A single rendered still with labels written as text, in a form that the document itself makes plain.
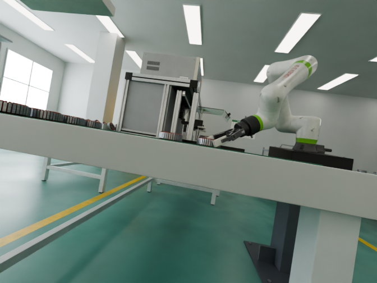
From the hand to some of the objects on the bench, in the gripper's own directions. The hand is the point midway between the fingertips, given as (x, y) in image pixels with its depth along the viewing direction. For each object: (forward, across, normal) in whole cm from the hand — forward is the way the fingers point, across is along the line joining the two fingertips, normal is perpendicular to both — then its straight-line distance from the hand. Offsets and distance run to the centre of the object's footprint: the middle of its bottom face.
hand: (209, 142), depth 81 cm
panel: (+4, +57, +3) cm, 57 cm away
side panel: (+28, +33, +14) cm, 45 cm away
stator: (+16, +6, +7) cm, 19 cm away
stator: (+1, 0, -2) cm, 2 cm away
